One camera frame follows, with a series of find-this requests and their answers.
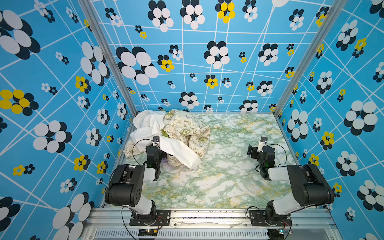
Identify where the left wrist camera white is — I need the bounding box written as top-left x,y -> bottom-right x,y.
153,136 -> 160,148

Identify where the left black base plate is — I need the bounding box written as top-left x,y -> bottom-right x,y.
129,210 -> 171,227

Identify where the white cloth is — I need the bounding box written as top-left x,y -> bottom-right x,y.
130,110 -> 202,170

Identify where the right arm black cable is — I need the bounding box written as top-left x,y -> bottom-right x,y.
266,143 -> 288,168

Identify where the right aluminium corner post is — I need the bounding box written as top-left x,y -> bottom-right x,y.
274,0 -> 347,118

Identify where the aluminium front rail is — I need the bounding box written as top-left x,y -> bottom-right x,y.
81,208 -> 342,240

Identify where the right controller board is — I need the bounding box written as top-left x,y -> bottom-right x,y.
268,229 -> 285,240

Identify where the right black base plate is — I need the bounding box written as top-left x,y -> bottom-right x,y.
247,210 -> 292,228

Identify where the left controller board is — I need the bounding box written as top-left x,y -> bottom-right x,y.
138,229 -> 158,238

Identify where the controller board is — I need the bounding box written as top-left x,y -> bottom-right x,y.
268,229 -> 285,240
138,229 -> 158,238

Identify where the cream green printed cloth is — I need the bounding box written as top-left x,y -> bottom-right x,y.
124,110 -> 211,167

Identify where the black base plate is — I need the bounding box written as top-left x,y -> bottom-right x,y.
247,210 -> 292,228
129,210 -> 171,227

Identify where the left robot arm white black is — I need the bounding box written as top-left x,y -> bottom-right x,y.
105,144 -> 166,226

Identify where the olive green cloth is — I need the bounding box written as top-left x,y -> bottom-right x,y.
162,130 -> 169,138

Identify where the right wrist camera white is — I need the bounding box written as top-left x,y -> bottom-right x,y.
258,137 -> 268,152

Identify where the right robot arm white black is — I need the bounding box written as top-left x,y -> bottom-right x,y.
247,142 -> 335,227

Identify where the left aluminium corner post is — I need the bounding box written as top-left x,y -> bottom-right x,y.
79,0 -> 138,117

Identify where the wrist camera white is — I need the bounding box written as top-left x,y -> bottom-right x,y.
153,136 -> 160,148
258,137 -> 268,152

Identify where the aluminium corner post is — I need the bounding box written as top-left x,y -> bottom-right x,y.
79,0 -> 138,117
274,0 -> 347,118

